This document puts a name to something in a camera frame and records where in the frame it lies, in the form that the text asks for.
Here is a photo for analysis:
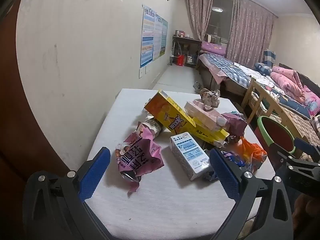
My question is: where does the yellow snack box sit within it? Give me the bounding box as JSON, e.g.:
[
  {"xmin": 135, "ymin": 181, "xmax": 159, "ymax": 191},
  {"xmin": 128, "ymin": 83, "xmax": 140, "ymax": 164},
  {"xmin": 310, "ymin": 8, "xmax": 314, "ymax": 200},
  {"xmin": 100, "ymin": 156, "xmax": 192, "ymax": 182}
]
[{"xmin": 144, "ymin": 90, "xmax": 230, "ymax": 147}]

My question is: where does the pink floral curtain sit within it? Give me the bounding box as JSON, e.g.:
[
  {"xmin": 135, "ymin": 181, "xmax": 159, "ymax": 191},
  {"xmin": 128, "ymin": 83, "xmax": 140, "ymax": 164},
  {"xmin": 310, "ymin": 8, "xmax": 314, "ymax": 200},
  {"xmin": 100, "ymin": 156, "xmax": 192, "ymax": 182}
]
[
  {"xmin": 187, "ymin": 0, "xmax": 214, "ymax": 42},
  {"xmin": 226, "ymin": 0, "xmax": 278, "ymax": 68}
]

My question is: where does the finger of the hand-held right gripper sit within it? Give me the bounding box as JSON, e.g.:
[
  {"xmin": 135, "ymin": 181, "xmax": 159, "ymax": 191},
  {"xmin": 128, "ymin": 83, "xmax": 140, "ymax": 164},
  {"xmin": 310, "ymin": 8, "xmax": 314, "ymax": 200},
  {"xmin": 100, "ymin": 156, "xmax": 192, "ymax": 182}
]
[
  {"xmin": 269, "ymin": 142, "xmax": 320, "ymax": 195},
  {"xmin": 294, "ymin": 137, "xmax": 320, "ymax": 167}
]

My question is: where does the blue chart wall poster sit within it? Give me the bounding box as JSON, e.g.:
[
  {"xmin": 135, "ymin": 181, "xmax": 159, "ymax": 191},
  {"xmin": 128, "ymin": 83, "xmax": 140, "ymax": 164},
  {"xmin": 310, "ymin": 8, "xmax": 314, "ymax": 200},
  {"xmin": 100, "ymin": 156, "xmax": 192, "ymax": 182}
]
[{"xmin": 140, "ymin": 4, "xmax": 157, "ymax": 68}]

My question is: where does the pink cartoon pillow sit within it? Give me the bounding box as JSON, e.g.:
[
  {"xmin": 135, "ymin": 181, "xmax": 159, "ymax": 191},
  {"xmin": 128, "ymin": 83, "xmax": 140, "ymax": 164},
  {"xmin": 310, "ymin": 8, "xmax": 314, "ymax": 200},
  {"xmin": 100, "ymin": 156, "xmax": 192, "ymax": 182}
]
[{"xmin": 301, "ymin": 85, "xmax": 320, "ymax": 117}]

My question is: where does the wooden bed frame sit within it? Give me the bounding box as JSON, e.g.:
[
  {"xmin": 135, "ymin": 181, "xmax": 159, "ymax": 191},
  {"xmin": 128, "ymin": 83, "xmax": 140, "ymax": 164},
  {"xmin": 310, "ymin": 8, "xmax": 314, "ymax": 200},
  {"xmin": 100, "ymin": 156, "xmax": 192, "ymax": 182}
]
[{"xmin": 241, "ymin": 77, "xmax": 309, "ymax": 145}]

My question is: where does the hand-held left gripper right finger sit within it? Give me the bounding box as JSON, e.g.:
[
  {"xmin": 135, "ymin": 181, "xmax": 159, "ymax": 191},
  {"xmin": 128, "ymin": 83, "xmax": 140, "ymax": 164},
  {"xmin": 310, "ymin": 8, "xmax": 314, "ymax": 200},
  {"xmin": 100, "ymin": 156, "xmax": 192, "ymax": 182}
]
[{"xmin": 209, "ymin": 148, "xmax": 293, "ymax": 240}]

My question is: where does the navy patterned pillow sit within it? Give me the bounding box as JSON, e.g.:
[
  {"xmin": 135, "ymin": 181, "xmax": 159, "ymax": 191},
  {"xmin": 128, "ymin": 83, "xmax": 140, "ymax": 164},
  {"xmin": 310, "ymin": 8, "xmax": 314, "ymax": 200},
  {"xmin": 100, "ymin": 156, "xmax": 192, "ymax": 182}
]
[{"xmin": 254, "ymin": 63, "xmax": 273, "ymax": 75}]

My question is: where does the pink quilt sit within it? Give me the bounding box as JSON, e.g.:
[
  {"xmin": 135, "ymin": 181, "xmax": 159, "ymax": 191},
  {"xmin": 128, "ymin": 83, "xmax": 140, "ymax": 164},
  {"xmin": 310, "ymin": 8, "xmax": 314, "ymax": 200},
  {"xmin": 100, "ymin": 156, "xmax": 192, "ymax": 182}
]
[{"xmin": 271, "ymin": 66, "xmax": 307, "ymax": 103}]

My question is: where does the purple snack wrapper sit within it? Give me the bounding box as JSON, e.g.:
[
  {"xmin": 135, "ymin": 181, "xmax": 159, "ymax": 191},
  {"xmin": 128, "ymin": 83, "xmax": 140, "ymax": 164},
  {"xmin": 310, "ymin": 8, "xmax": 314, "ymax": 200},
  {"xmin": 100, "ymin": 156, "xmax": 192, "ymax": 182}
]
[{"xmin": 115, "ymin": 126, "xmax": 165, "ymax": 200}]

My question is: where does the pink wrapper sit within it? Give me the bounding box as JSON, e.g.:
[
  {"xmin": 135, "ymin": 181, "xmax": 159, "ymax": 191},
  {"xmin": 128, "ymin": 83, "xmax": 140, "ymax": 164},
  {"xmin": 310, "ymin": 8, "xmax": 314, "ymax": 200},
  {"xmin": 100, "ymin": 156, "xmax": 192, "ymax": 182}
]
[{"xmin": 221, "ymin": 112, "xmax": 248, "ymax": 138}]

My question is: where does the folded purple blanket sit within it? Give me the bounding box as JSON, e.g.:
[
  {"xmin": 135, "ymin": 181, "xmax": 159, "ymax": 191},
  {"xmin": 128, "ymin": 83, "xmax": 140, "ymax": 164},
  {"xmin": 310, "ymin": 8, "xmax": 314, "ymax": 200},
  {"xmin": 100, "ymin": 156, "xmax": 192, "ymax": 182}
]
[{"xmin": 201, "ymin": 41, "xmax": 227, "ymax": 55}]

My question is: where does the green rimmed red bin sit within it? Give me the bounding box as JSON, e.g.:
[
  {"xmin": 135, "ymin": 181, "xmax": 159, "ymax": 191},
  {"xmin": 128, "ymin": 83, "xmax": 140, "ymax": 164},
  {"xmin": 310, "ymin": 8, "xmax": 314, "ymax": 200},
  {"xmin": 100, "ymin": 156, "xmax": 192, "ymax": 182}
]
[{"xmin": 257, "ymin": 116, "xmax": 304, "ymax": 159}]

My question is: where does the white blue milk carton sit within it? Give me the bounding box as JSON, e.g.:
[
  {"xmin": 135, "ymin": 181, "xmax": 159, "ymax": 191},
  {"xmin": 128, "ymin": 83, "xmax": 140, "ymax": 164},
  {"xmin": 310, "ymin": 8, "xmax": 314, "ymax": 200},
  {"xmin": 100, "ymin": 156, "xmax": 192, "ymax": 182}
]
[{"xmin": 170, "ymin": 132, "xmax": 213, "ymax": 181}]

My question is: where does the white chart wall poster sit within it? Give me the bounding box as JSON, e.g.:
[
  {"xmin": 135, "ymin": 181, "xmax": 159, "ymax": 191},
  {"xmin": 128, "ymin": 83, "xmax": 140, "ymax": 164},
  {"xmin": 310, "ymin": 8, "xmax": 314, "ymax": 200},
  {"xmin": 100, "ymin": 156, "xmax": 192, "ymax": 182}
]
[{"xmin": 153, "ymin": 14, "xmax": 163, "ymax": 60}]

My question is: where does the green edged wall poster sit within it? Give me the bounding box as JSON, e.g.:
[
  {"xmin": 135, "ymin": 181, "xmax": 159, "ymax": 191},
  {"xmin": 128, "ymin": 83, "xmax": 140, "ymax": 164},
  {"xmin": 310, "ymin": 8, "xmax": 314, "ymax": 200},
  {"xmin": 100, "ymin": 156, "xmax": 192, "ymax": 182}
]
[{"xmin": 159, "ymin": 17, "xmax": 168, "ymax": 57}]

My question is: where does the blue foil wrapper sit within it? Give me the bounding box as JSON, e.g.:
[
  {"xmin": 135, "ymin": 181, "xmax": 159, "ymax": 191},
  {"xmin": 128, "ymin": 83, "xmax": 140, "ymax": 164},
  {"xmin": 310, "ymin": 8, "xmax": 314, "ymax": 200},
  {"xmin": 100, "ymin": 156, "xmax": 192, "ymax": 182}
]
[{"xmin": 202, "ymin": 151, "xmax": 247, "ymax": 182}]

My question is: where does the brown paper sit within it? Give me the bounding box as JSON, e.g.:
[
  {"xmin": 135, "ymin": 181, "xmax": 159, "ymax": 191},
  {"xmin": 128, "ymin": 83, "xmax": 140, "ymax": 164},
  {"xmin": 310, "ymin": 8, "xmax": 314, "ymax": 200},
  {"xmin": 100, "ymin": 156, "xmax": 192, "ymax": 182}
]
[{"xmin": 199, "ymin": 88, "xmax": 221, "ymax": 108}]

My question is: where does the orange plastic bag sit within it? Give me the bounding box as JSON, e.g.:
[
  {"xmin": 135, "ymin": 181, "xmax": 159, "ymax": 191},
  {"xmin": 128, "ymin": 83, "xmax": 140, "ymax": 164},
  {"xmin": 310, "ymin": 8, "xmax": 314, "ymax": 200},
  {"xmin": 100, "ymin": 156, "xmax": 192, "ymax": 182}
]
[{"xmin": 235, "ymin": 137, "xmax": 268, "ymax": 173}]

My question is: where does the white floral bedsheet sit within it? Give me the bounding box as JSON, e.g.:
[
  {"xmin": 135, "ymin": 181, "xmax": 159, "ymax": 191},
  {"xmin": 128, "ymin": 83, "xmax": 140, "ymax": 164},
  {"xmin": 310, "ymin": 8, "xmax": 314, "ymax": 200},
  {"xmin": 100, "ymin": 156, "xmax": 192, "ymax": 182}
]
[{"xmin": 232, "ymin": 62, "xmax": 284, "ymax": 94}]

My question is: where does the dark desk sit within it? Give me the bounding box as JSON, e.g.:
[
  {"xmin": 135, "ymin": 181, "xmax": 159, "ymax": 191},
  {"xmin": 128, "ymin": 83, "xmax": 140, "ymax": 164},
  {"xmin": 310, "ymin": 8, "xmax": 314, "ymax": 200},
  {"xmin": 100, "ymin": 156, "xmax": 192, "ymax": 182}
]
[{"xmin": 172, "ymin": 35, "xmax": 202, "ymax": 68}]

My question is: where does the pink tissue pack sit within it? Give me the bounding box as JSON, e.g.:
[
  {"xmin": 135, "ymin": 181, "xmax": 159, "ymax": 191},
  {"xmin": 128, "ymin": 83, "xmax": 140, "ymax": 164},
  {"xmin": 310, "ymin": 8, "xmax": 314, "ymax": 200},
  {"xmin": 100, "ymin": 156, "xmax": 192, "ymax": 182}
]
[{"xmin": 184, "ymin": 99, "xmax": 228, "ymax": 132}]

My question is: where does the blue plaid pillow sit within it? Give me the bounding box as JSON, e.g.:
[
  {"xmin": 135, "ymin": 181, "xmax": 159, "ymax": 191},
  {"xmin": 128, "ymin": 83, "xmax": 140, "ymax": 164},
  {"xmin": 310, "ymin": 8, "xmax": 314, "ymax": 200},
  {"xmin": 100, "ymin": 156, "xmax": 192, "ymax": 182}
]
[{"xmin": 263, "ymin": 49, "xmax": 277, "ymax": 67}]

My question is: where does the navy cartoon bedsheet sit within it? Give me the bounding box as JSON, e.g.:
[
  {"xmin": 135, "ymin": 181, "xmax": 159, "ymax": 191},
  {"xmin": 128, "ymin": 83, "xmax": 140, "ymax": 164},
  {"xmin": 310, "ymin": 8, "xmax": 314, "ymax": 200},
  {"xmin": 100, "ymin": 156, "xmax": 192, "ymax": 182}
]
[{"xmin": 260, "ymin": 85, "xmax": 312, "ymax": 119}]

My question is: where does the blue plaid blanket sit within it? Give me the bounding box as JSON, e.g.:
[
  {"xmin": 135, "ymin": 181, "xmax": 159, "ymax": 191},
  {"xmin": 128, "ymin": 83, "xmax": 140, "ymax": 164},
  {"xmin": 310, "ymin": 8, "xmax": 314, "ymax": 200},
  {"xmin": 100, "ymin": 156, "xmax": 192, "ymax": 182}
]
[{"xmin": 199, "ymin": 53, "xmax": 253, "ymax": 88}]

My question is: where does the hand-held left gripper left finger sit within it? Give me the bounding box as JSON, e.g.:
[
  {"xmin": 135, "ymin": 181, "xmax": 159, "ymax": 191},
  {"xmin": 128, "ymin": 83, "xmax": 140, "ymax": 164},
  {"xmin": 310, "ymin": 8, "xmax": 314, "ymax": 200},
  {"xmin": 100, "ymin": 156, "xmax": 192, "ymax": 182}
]
[{"xmin": 22, "ymin": 147, "xmax": 112, "ymax": 240}]

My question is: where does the window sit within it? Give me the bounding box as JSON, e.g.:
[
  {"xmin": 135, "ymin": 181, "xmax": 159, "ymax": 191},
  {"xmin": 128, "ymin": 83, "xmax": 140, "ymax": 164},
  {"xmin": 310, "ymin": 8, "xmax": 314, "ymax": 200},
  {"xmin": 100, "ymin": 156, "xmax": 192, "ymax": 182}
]
[{"xmin": 206, "ymin": 0, "xmax": 235, "ymax": 44}]

